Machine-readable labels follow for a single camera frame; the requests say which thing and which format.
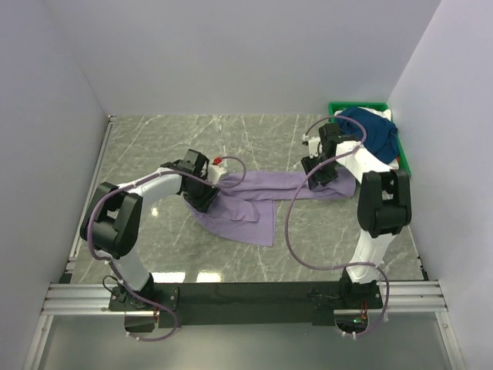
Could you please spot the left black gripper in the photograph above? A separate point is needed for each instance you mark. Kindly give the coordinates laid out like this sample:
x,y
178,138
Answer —
x,y
202,203

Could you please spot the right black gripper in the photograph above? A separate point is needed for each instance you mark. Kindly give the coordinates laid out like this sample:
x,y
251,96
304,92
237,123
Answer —
x,y
316,177

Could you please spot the purple t shirt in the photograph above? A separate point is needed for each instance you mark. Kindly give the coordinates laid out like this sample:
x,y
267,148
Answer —
x,y
247,213

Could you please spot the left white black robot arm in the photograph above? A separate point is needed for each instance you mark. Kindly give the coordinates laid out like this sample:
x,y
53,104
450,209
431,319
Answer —
x,y
112,221

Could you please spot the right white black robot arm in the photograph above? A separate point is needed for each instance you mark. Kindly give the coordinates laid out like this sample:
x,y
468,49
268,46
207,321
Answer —
x,y
383,209

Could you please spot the dark blue t shirt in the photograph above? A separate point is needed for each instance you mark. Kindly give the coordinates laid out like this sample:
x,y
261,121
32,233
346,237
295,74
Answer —
x,y
375,131

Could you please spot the green plastic bin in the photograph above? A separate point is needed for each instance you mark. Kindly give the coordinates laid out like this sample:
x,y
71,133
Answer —
x,y
382,134

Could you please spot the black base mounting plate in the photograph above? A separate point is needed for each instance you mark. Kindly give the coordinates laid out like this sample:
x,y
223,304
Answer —
x,y
186,304

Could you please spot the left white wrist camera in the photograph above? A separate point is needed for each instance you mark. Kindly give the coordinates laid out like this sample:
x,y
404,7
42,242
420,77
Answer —
x,y
216,170

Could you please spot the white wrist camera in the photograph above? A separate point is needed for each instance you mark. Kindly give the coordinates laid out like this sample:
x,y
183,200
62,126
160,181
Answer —
x,y
313,144
216,170

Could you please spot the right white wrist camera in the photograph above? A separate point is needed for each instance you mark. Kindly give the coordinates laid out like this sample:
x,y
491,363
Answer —
x,y
313,144

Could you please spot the aluminium rail frame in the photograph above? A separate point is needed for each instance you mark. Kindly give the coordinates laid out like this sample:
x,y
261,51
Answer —
x,y
76,330

